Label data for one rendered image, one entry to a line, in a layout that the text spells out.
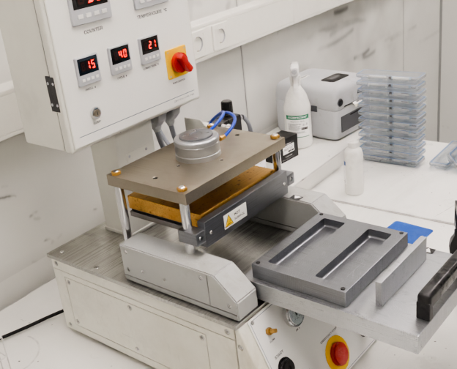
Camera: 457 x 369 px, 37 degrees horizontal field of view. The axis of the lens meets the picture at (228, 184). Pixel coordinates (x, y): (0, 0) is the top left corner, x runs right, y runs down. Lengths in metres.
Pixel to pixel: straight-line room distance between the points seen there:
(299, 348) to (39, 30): 0.65
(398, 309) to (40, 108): 0.66
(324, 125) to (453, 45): 1.58
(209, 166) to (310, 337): 0.33
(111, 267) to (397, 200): 0.84
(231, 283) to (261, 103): 1.22
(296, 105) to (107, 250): 0.89
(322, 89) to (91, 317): 1.05
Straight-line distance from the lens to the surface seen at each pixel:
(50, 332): 1.43
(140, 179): 1.11
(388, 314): 0.97
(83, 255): 1.29
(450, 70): 3.58
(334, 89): 2.03
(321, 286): 0.99
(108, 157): 1.28
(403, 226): 1.66
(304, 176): 1.84
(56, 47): 1.11
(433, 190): 1.85
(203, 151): 1.13
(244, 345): 1.04
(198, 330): 1.10
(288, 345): 1.10
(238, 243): 1.25
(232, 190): 1.14
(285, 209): 1.25
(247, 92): 2.11
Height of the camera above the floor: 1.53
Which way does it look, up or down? 23 degrees down
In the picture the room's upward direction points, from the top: 6 degrees counter-clockwise
